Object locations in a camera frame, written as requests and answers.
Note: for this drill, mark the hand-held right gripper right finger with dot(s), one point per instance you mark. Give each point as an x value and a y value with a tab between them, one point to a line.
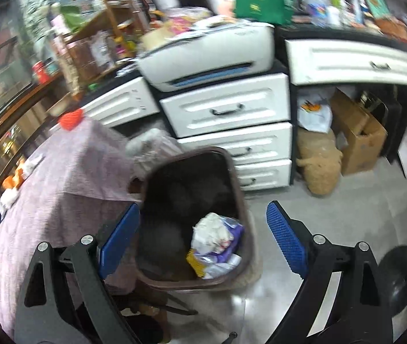
287	240

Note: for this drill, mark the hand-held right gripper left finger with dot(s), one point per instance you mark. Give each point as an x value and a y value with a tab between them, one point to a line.
117	243

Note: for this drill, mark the orange peel piece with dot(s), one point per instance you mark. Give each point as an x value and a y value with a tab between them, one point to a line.
13	181

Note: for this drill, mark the purple plastic package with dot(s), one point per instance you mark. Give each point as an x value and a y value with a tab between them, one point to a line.
230	234

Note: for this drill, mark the brown trash bin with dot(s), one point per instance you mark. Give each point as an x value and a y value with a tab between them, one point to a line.
174	193

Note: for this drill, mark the orange foam fruit net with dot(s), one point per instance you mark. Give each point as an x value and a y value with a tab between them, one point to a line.
70	120

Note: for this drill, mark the brown woven sack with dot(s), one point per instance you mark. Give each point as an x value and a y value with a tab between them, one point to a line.
320	165

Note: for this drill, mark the cardboard box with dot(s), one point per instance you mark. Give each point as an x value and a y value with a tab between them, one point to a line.
359	136

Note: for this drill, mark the white bag with orange print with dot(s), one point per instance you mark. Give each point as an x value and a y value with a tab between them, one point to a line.
314	113

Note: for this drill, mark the white cabinet panel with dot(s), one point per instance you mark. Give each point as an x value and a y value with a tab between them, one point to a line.
121	102

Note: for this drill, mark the red tin can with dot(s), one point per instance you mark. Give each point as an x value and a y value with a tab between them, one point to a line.
41	71

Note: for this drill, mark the black case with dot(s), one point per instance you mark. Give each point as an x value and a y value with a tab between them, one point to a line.
386	114

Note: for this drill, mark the white printer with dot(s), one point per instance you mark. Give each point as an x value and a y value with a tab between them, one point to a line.
207	57

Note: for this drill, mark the wooden shelf rack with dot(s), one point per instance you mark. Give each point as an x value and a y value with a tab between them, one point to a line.
92	43

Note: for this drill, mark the pile of papers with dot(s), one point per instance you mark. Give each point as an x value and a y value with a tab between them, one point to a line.
203	25

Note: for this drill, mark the framed sunflower picture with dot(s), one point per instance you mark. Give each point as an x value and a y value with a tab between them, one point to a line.
375	3

